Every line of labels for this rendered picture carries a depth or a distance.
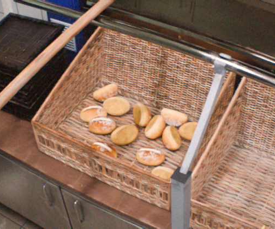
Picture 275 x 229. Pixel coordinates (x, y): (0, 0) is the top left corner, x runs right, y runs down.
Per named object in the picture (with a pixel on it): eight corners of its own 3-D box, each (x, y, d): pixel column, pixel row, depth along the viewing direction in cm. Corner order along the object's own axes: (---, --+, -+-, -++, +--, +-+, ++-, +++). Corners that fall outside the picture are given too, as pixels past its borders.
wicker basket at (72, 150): (109, 71, 233) (103, 17, 213) (236, 119, 209) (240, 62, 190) (35, 151, 204) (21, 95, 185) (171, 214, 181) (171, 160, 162)
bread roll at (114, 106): (129, 116, 210) (131, 115, 215) (129, 97, 209) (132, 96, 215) (101, 115, 211) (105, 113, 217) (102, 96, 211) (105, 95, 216)
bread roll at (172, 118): (186, 113, 202) (181, 128, 202) (191, 116, 208) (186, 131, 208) (160, 105, 206) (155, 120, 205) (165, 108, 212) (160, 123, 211)
